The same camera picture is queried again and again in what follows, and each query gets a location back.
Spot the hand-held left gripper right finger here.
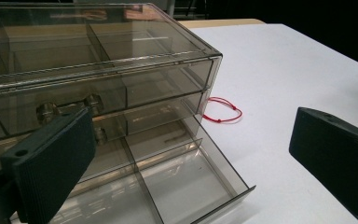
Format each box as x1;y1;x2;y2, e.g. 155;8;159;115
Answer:
288;106;358;224

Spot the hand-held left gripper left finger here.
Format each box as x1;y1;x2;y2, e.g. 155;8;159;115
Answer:
0;106;97;224

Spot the smoky clear plastic drawer organizer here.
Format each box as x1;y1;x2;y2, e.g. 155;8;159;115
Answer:
0;2;224;175

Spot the red string bracelet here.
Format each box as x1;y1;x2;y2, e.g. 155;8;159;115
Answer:
202;96;243;123

